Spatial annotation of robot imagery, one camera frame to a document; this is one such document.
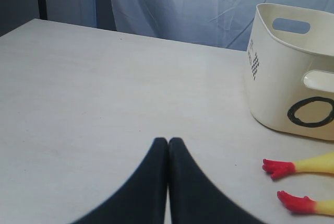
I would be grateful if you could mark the blue backdrop cloth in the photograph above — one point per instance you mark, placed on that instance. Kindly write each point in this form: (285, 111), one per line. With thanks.
(221, 23)

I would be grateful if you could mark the yellow rubber chicken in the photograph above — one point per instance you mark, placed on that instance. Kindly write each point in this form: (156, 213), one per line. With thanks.
(301, 205)

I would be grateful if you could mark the cream bin marked O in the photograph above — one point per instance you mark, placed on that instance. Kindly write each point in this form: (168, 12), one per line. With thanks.
(289, 70)

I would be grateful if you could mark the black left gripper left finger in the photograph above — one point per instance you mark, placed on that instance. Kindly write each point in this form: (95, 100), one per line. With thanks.
(142, 198)

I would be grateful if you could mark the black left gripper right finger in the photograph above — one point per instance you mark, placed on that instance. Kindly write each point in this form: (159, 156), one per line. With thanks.
(193, 197)

